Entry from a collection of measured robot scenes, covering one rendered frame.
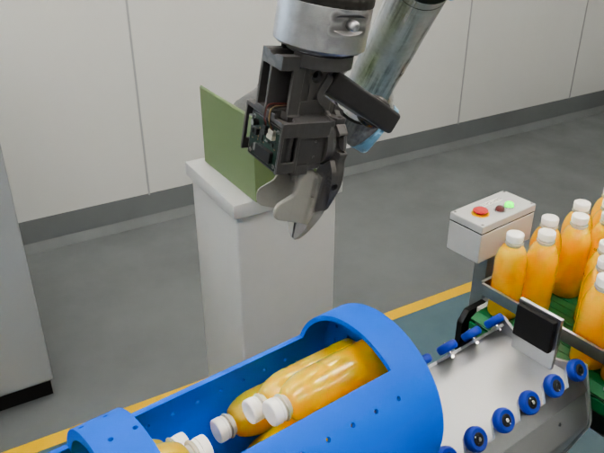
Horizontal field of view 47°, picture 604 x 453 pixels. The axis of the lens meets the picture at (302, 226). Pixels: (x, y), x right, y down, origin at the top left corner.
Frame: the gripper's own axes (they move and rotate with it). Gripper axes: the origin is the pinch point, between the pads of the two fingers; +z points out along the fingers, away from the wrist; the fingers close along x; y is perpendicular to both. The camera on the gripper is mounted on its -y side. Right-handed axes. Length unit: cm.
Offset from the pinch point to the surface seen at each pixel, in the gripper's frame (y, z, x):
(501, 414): -50, 45, 3
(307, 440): -3.7, 29.7, 4.8
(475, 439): -43, 46, 4
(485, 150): -340, 120, -241
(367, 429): -12.9, 30.3, 5.9
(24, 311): -7, 119, -156
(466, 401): -53, 50, -6
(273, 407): -3.9, 31.4, -3.6
